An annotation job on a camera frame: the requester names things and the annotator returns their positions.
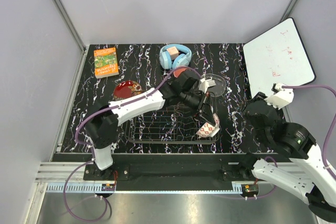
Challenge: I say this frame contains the small pink cube box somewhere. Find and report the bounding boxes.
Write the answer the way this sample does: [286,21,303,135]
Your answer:
[166,46,179,60]

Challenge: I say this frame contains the wire dish rack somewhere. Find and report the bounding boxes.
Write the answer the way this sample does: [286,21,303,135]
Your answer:
[122,93,220,145]

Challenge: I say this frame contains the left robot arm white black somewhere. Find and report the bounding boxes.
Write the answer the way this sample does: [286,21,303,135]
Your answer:
[78,67,219,180]

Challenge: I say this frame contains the pink plastic cup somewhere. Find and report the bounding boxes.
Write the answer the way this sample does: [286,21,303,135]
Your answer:
[173,68,187,78]

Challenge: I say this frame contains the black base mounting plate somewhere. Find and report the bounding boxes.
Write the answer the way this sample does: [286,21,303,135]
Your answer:
[83,154,257,193]

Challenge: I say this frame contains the brown patterned ceramic bowl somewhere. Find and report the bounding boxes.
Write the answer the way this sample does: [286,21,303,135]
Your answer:
[196,113,220,138]

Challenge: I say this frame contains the white board black frame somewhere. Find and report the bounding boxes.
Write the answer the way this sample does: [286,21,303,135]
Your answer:
[243,18,316,97]

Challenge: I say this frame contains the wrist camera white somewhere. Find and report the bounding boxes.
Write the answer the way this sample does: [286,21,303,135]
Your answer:
[198,78,216,93]
[264,83,294,110]

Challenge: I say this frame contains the red floral lacquer bowl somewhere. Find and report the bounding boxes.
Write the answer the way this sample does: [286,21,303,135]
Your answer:
[113,80,143,101]

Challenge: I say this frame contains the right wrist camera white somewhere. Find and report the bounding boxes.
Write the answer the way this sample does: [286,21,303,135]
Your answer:
[264,83,294,110]

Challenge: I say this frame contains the clear glass plate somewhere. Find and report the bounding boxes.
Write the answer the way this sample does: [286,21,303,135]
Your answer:
[204,73,226,97]

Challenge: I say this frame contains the orange green book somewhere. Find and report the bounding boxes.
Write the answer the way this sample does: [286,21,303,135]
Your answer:
[94,47,119,79]

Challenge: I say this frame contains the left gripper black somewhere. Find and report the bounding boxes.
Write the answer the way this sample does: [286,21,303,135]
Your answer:
[180,89,216,126]

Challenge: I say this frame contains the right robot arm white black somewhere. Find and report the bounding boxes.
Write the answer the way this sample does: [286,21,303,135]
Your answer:
[238,90,335,222]

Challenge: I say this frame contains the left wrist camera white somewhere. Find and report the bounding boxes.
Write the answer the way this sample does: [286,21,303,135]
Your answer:
[198,78,216,93]

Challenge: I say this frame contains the light blue headphones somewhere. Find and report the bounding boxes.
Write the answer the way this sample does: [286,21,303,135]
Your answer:
[159,44,192,70]

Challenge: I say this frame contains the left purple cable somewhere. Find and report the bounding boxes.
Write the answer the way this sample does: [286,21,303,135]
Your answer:
[64,67,204,221]

